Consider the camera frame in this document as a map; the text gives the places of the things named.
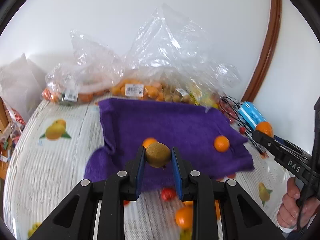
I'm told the small red apple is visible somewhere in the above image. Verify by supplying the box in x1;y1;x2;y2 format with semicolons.
161;187;177;202

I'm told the small red fruit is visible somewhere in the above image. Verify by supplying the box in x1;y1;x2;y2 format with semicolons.
239;127;246;134

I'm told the bag of red fruits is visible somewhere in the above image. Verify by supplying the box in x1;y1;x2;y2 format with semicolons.
219;99;237;124

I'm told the right human hand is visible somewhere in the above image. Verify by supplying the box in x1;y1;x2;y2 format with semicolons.
277;177;319;228

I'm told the small brown kiwi fruit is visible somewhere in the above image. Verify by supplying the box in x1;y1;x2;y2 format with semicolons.
145;142;171;168

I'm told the large orange tangerine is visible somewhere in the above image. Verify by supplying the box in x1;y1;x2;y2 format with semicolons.
175;200;221;230

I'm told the clear bag of kumquats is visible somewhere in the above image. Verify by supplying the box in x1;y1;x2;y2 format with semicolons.
110;4;240;107

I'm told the clear bag of tangerines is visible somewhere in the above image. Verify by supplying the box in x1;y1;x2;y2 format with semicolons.
42;30;124;105

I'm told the white plastic bag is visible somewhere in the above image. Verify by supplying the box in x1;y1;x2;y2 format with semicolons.
1;54;46;125

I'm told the wooden chair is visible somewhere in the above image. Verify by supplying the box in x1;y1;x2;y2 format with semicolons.
0;99;9;180

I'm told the black cable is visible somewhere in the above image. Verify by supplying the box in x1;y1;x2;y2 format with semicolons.
219;96;266;155

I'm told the blue tissue pack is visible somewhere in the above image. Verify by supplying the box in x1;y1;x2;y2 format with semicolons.
238;101;266;130

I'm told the purple towel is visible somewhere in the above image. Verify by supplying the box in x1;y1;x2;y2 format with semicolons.
84;98;254;182

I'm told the fruit print tablecloth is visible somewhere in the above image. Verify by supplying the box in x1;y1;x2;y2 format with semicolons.
3;97;301;240

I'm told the oval orange kumquat fruit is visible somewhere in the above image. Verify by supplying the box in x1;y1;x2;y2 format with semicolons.
142;138;158;148

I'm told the brown wooden door frame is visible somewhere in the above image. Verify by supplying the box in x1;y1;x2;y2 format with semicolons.
241;0;282;102

